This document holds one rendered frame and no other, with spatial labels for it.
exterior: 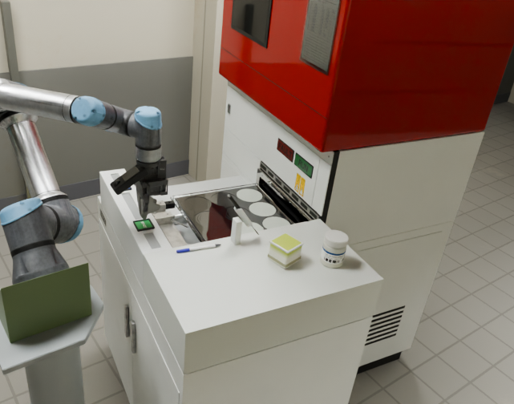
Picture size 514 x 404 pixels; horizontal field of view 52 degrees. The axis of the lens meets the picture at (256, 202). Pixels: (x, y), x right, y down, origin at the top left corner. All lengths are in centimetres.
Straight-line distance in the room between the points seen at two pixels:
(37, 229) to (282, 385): 85
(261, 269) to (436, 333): 165
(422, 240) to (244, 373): 104
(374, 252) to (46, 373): 123
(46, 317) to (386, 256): 129
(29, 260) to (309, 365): 87
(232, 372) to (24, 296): 58
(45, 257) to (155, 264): 30
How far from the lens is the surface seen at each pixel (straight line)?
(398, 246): 221
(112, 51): 353
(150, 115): 154
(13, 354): 157
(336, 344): 171
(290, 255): 157
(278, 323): 149
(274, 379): 167
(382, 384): 269
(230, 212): 195
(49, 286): 152
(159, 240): 167
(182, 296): 146
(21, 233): 157
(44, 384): 177
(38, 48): 337
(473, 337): 314
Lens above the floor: 192
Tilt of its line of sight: 30 degrees down
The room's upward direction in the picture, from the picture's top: 7 degrees clockwise
